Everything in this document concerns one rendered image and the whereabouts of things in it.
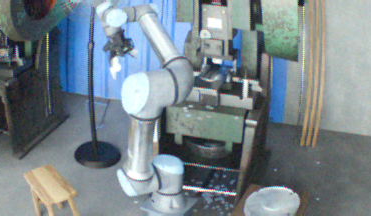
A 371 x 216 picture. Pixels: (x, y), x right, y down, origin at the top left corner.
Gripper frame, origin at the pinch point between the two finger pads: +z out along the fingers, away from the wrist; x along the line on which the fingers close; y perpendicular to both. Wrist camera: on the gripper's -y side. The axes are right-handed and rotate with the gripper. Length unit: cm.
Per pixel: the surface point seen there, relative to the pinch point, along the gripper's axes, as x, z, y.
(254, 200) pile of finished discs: -4, 67, 49
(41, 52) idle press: 37, 12, -148
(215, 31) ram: 55, 14, 9
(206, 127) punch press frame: 25, 52, 8
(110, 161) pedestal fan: 14, 91, -78
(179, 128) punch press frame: 20, 51, -5
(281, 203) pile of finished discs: -2, 69, 63
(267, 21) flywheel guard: 42, -2, 50
